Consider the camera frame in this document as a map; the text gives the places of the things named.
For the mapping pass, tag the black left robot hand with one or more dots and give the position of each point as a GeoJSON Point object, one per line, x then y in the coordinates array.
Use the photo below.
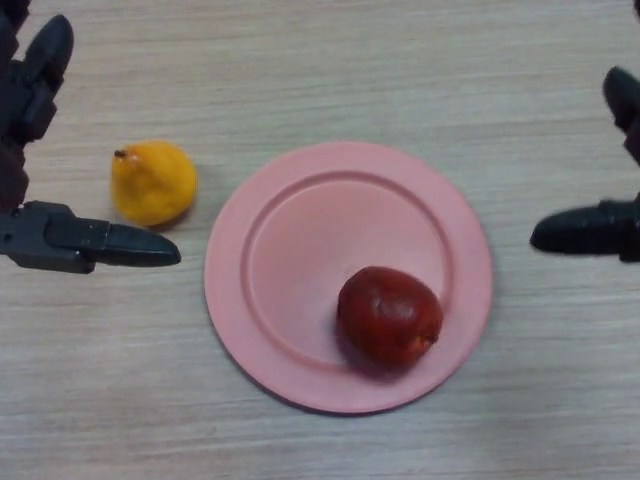
{"type": "Point", "coordinates": [50, 237]}

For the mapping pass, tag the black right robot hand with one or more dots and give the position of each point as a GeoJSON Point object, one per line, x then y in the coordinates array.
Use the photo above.
{"type": "Point", "coordinates": [585, 235]}

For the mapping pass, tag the red apple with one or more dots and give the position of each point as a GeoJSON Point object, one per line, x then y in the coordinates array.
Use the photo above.
{"type": "Point", "coordinates": [390, 320]}

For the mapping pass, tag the pink round plate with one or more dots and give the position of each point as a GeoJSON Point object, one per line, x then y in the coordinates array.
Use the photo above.
{"type": "Point", "coordinates": [300, 260]}

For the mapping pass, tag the yellow pear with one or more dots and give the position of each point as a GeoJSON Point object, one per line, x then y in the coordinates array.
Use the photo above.
{"type": "Point", "coordinates": [152, 182]}

